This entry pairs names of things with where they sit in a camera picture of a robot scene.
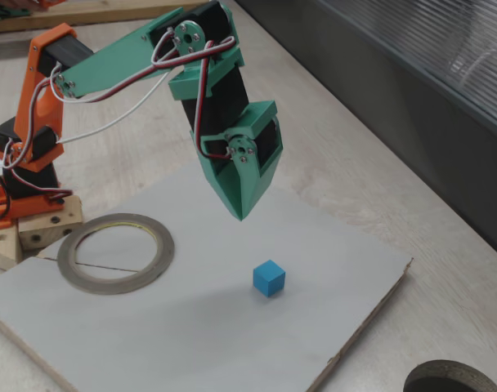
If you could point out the green gripper black servo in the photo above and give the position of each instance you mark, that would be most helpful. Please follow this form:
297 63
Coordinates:
248 185

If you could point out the blue cube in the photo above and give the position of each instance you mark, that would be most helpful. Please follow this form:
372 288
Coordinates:
269 279

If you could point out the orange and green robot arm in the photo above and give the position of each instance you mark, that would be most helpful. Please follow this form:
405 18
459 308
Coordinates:
109 61

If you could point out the dark round tape roll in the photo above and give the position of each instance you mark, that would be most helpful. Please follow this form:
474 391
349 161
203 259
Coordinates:
436 384

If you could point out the white chipboard panel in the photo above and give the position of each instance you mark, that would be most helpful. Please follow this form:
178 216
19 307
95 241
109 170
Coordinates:
191 326

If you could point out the frosted striped glass partition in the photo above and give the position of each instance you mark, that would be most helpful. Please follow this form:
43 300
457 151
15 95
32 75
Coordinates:
395 81

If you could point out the wooden base block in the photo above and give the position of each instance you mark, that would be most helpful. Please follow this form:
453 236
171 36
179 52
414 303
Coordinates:
48 228

